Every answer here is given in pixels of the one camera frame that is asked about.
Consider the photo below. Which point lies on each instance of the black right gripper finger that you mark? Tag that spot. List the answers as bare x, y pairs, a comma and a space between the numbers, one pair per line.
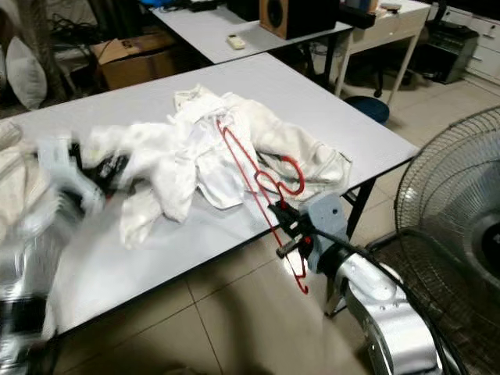
283, 214
291, 248

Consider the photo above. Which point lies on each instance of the red plastic hanger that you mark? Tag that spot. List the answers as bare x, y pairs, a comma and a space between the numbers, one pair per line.
302, 176

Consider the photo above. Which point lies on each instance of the white printed T-shirt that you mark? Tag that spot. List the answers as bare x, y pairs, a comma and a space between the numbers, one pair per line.
195, 156

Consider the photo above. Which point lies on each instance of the silver right arm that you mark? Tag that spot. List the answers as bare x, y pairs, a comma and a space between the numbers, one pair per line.
383, 312

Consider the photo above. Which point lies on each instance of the silver left arm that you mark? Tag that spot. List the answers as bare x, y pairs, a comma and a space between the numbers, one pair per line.
23, 281

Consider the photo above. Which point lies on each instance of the black table leg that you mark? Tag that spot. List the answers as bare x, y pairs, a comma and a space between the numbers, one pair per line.
363, 195

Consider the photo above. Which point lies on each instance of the cream jeans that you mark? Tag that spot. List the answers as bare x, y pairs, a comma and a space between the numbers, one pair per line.
281, 141

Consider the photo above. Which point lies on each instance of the beige jacket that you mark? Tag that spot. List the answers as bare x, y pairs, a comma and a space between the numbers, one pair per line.
19, 180

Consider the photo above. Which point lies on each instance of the cardboard box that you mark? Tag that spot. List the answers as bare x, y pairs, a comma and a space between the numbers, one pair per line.
133, 69

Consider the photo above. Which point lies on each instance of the grey pillow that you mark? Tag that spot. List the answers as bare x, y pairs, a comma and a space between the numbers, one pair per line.
25, 74

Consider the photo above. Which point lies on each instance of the black standing fan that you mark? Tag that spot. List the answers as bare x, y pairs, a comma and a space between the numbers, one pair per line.
414, 297

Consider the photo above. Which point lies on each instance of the blue round stool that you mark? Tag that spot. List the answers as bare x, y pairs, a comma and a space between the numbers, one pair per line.
367, 108

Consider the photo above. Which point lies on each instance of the brown patterned curtain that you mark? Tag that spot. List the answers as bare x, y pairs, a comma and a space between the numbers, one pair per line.
47, 39

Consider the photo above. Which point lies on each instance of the blue box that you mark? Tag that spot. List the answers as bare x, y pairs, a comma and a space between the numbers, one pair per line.
155, 4

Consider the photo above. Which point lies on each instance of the white remote control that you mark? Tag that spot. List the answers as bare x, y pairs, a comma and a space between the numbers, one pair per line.
237, 42

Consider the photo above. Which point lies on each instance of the black power strip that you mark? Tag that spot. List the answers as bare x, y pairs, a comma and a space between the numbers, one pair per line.
199, 5

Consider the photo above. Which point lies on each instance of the wooden speaker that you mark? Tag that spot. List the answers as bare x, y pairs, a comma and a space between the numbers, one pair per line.
297, 17

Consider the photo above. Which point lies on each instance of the beige desk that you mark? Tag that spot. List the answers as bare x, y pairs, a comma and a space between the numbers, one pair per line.
391, 23

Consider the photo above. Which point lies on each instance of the black audio mixer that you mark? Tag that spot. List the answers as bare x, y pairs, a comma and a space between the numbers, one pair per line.
445, 48

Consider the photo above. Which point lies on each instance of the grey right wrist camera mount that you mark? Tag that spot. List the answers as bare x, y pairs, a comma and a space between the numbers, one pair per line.
328, 219

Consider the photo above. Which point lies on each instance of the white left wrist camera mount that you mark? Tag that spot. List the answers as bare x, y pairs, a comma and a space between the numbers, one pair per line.
58, 168

